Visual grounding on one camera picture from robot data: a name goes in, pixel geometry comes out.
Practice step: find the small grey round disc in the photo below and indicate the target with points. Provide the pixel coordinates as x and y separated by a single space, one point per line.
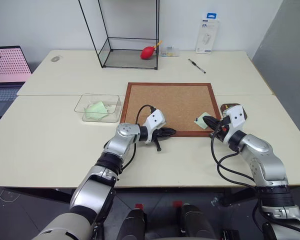
56 59

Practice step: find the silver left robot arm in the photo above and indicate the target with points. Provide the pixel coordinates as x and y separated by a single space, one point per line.
120 147

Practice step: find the black and clear pen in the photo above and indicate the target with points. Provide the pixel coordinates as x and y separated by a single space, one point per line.
197 66

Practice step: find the brown tray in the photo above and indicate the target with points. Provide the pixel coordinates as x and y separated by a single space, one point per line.
226 107

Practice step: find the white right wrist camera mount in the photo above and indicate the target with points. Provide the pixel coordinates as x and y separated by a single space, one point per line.
237 115

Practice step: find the cork board with brown frame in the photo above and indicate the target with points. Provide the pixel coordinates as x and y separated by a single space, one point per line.
172 105

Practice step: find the red rubber air blower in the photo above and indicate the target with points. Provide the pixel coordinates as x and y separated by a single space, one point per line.
147 52

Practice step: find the white charger package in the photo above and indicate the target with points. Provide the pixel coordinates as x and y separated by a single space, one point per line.
207 35

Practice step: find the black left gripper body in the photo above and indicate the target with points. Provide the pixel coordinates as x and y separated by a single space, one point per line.
159 132

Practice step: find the clear plastic box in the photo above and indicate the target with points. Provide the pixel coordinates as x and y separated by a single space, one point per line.
90 118

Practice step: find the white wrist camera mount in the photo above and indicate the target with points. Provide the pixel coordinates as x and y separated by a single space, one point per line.
237 115
155 119

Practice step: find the small clear pin case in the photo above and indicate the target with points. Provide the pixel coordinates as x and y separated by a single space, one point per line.
170 52

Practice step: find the laptop with pink screen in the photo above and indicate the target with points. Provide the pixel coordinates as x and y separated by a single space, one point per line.
5 75

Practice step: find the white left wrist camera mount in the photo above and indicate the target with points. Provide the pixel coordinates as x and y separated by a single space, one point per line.
155 119

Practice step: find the green sticky note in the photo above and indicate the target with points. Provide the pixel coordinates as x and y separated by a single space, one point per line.
202 122
96 110

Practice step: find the black table frame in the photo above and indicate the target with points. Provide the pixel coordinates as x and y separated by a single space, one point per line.
40 193

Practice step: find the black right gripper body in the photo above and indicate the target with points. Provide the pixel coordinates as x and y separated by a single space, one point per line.
222 126

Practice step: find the dark rounded shape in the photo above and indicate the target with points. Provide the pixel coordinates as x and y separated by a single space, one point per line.
195 220
132 225

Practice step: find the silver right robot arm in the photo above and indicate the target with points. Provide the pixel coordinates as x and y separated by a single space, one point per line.
260 152

